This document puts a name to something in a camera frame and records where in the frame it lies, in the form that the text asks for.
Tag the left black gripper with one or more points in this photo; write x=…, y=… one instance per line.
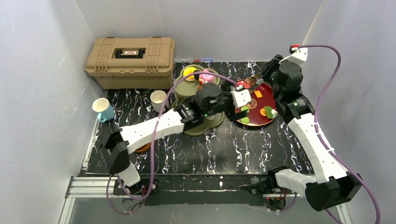
x=238, y=111

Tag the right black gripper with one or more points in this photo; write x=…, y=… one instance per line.
x=269, y=70

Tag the red layered cake slice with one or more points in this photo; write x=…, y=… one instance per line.
x=245, y=83

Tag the white handled metal tongs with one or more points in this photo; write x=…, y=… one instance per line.
x=253, y=83

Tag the green layered cake slice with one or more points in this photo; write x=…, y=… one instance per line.
x=270, y=112

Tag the pink swirl roll cake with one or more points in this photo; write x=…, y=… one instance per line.
x=206, y=78

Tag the green three-tier dessert stand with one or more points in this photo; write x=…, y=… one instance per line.
x=186, y=89

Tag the yellow frosted donut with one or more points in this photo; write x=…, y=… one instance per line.
x=187, y=71

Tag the brown wooden coaster stack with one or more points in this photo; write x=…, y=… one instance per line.
x=143, y=149

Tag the blue mug cream interior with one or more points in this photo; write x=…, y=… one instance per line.
x=104, y=110

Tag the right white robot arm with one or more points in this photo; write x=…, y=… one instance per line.
x=331, y=184

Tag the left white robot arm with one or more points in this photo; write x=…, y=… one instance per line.
x=118, y=143

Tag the green macaron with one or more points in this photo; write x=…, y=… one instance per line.
x=245, y=120
x=245, y=108

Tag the round orange flat cookie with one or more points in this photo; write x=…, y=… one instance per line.
x=263, y=112

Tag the dark red round tray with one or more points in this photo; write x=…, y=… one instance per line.
x=255, y=105

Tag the yellow square cracker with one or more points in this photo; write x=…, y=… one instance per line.
x=258, y=94

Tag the red blue pen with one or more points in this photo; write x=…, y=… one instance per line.
x=203, y=60

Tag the tan plastic toolbox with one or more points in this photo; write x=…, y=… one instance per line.
x=132, y=63

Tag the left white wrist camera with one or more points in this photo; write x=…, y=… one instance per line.
x=241, y=96

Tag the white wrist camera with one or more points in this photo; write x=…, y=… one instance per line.
x=298, y=55
x=241, y=96

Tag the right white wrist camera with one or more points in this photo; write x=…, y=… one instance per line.
x=298, y=55

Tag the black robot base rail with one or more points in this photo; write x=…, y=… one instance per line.
x=215, y=189

